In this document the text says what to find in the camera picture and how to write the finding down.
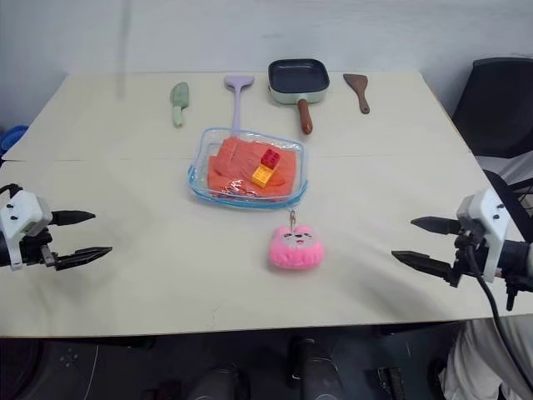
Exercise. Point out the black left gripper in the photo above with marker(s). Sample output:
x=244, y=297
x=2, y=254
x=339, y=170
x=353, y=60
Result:
x=35, y=250

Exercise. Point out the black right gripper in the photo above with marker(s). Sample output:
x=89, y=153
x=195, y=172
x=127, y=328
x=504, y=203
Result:
x=468, y=254

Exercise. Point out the clear blue-trimmed plastic pouch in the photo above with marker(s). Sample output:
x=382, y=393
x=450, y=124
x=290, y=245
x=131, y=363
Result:
x=200, y=183

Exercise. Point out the orange cloth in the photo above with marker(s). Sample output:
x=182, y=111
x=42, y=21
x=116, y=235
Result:
x=237, y=166

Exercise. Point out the blue round object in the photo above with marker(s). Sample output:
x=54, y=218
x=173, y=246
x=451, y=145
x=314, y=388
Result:
x=12, y=139

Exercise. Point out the white cloth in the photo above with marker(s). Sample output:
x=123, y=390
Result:
x=470, y=366

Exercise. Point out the dark round base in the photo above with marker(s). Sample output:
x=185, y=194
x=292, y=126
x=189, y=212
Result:
x=41, y=371

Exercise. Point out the black office chair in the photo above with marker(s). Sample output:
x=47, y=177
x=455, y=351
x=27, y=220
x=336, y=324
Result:
x=499, y=108

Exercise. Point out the green toy knife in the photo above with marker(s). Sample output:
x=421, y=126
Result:
x=179, y=100

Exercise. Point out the brown wooden spatula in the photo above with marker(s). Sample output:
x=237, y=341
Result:
x=356, y=85

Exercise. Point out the red toy building block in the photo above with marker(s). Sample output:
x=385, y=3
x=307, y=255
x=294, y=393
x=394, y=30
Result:
x=270, y=158

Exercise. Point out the yellow toy building block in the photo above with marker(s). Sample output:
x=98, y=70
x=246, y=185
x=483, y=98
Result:
x=262, y=176

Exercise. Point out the dark rounded shape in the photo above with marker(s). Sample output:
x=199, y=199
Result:
x=216, y=383

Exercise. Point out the purple silicone spatula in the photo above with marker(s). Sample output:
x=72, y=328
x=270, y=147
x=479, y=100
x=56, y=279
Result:
x=238, y=83

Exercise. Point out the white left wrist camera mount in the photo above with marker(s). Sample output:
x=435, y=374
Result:
x=23, y=216

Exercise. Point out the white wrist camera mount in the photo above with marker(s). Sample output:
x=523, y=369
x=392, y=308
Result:
x=23, y=216
x=489, y=216

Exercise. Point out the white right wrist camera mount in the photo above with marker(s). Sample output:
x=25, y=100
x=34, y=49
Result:
x=489, y=216

